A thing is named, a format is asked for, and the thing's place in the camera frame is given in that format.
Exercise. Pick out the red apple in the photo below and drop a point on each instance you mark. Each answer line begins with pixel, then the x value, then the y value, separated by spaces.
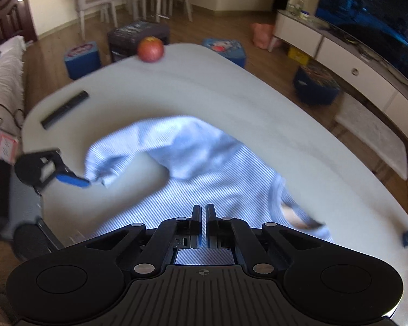
pixel 150 49

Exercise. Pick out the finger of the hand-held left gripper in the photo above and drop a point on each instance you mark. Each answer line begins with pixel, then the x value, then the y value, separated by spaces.
pixel 73 180
pixel 49 234

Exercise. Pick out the dark printed storage stool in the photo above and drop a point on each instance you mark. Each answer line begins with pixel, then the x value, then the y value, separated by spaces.
pixel 137 39

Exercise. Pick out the white television cabinet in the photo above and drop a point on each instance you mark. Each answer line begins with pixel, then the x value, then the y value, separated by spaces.
pixel 299 37

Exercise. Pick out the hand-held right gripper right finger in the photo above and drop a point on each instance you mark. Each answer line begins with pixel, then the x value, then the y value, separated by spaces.
pixel 210 220

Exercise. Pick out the pink bag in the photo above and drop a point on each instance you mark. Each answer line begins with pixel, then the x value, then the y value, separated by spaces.
pixel 262 35

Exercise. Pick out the blue striped shirt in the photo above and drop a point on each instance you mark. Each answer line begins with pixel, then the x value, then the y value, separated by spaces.
pixel 224 176

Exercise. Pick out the flat screen television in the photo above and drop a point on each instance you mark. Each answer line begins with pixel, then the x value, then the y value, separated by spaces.
pixel 370 17

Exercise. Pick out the yellow box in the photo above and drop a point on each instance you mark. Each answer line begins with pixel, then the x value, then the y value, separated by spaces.
pixel 298 56

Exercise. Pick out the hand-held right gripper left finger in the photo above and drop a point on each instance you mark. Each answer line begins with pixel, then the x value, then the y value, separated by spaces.
pixel 196 220

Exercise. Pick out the grey cushioned bench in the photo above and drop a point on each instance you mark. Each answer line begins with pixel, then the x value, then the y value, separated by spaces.
pixel 374 139

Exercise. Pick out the black remote control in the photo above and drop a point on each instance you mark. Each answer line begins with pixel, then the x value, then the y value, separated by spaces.
pixel 64 109

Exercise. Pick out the blue cartoon print stool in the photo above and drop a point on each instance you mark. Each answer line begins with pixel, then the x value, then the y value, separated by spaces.
pixel 226 49
pixel 83 59

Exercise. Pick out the sofa with waffle cover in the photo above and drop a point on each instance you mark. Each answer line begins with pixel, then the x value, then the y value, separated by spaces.
pixel 5 71

